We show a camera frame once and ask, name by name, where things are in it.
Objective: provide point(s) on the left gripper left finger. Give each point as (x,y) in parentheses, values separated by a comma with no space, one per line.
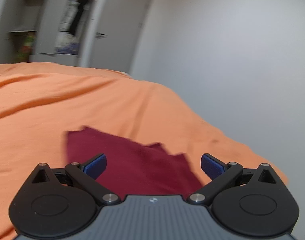
(73,184)

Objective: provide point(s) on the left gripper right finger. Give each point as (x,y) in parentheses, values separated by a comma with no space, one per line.
(223,176)

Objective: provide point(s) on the dark red knit garment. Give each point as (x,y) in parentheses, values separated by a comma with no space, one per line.
(133,168)

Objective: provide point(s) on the hanging clothes in wardrobe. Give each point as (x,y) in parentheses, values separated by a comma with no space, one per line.
(71,27)

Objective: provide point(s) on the orange bed sheet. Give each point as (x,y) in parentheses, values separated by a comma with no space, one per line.
(39,102)

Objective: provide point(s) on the colourful bag in wardrobe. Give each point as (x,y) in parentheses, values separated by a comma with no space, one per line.
(26,48)

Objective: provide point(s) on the grey room door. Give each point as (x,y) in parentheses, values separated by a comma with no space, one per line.
(121,21)

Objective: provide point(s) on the grey open wardrobe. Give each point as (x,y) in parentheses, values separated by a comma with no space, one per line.
(42,17)

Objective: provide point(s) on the black door handle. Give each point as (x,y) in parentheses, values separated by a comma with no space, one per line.
(100,35)

